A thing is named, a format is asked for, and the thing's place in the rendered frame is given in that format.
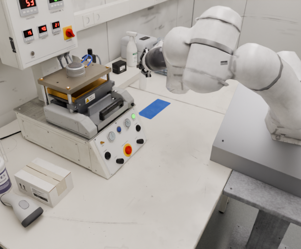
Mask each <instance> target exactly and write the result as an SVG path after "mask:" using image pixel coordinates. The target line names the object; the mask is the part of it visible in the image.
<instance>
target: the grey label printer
mask: <svg viewBox="0 0 301 249"><path fill-rule="evenodd" d="M135 39H136V47H137V62H138V63H139V62H140V61H141V60H140V56H141V55H142V53H143V49H149V50H150V49H152V48H153V47H154V46H155V45H156V44H157V41H158V40H157V38H155V37H151V36H147V35H143V34H139V33H137V36H136V37H135ZM128 42H129V36H125V37H123V38H122V39H121V57H122V58H124V59H127V51H126V49H127V45H128Z"/></svg>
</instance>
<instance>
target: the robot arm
mask: <svg viewBox="0 0 301 249"><path fill-rule="evenodd" d="M195 21H196V24H195V25H194V26H193V27H192V28H186V27H175V28H173V29H172V30H170V31H169V32H168V34H167V35H166V36H165V38H164V41H163V42H162V41H159V42H158V43H157V44H156V45H155V46H154V47H153V48H152V49H150V50H149V49H143V53H142V55H141V56H140V60H141V61H140V62H139V64H138V65H136V68H139V69H140V70H141V73H142V74H143V75H145V77H146V78H149V77H151V72H156V71H160V70H163V69H166V68H167V80H166V88H167V90H168V91H169V92H171V93H174V94H184V93H186V92H187V91H189V90H192V91H194V92H196V93H211V92H215V91H219V90H220V89H221V88H222V87H224V86H229V84H228V83H227V82H225V81H226V80H229V79H231V80H237V81H238V82H239V83H241V84H242V85H244V86H245V87H246V88H248V89H250V90H252V91H253V92H255V93H257V94H258V95H260V96H261V97H262V98H263V99H264V101H265V102H266V103H267V105H268V112H267V114H266V117H265V119H264V120H265V123H266V127H267V129H268V130H269V132H270V134H271V137H272V140H277V141H282V142H286V143H291V144H295V145H300V146H301V61H300V59H299V58H298V56H297V55H296V53H295V52H293V51H280V52H277V53H276V52H274V51H272V50H271V49H269V48H267V47H264V46H262V45H259V44H256V43H247V44H244V45H242V46H240V47H239V48H238V49H237V50H235V53H234V49H235V46H236V43H237V40H238V37H239V33H240V32H241V26H242V18H241V16H240V15H239V13H237V12H235V11H234V10H232V9H231V8H230V7H226V6H213V7H211V8H209V9H208V10H206V11H204V13H203V14H202V15H201V16H200V17H197V18H196V19H195ZM233 53H234V55H233Z"/></svg>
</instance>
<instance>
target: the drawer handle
mask: <svg viewBox="0 0 301 249"><path fill-rule="evenodd" d="M123 105H124V101H123V98H119V99H117V100H116V101H114V102H113V103H111V104H110V105H109V106H107V107H106V108H104V109H103V110H101V111H100V112H99V119H100V120H102V121H104V120H105V118H104V116H105V115H107V114H108V113H110V112H111V111H112V110H114V109H115V108H117V107H118V106H123Z"/></svg>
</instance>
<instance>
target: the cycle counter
mask: <svg viewBox="0 0 301 249"><path fill-rule="evenodd" d="M21 3H22V8H25V7H30V6H34V5H35V4H34V0H21Z"/></svg>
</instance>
